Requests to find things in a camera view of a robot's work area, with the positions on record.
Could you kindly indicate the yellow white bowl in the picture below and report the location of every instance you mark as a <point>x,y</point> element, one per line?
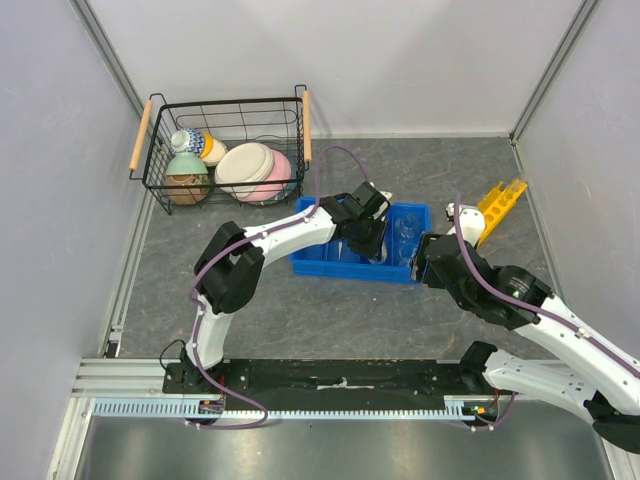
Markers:
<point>213,152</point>

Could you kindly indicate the pink plate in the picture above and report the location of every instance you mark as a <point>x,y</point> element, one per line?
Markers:
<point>273,185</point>

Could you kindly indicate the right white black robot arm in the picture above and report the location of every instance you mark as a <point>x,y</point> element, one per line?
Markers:
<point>600,381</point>

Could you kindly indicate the blue plastic divided bin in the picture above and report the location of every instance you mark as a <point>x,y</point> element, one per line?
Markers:
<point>322,260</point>

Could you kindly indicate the blue white patterned bowl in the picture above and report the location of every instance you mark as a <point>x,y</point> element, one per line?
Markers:
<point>188,140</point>

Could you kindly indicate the clear glass funnel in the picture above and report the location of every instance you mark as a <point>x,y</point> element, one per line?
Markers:
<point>407,227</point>

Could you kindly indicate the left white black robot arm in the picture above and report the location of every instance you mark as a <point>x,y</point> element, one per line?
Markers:
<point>228,271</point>

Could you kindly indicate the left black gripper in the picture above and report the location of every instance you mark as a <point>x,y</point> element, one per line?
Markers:
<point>372,249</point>

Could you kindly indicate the cream white plate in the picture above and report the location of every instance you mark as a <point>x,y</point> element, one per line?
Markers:
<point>242,167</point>

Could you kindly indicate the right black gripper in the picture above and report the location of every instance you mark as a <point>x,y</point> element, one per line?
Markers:
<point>421,259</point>

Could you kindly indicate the black wire dish basket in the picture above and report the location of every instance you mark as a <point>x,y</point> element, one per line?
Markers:
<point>281,123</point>

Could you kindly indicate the yellow test tube rack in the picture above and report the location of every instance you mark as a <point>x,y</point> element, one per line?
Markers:
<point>497,203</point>

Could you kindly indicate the small glass reagent bottle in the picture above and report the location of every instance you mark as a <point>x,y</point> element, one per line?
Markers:
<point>383,254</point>

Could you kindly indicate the brown ceramic bowl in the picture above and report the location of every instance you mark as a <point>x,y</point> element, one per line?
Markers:
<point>187,190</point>

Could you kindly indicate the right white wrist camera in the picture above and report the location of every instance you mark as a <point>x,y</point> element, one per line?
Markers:
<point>471,219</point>

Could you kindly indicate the mint green bowl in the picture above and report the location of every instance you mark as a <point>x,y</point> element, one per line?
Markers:
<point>186,164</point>

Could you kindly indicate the clear glass beaker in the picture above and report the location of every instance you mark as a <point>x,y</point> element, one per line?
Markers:
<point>405,253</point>

